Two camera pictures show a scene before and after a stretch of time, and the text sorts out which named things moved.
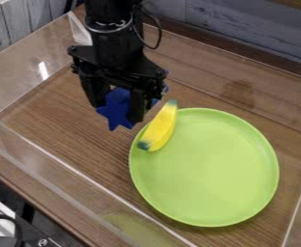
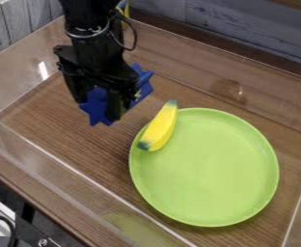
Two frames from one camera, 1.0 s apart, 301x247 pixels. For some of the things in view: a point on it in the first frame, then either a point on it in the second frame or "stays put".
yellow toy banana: (159, 128) stays put
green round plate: (212, 174) stays put
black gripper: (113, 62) -> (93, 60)
